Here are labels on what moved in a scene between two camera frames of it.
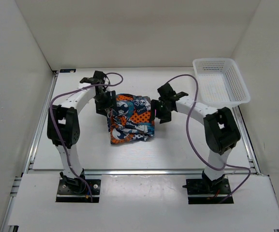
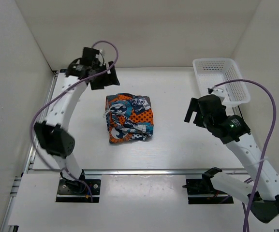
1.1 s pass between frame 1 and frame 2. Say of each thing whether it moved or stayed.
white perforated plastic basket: stayed
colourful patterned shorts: stayed
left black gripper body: moved
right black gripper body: moved
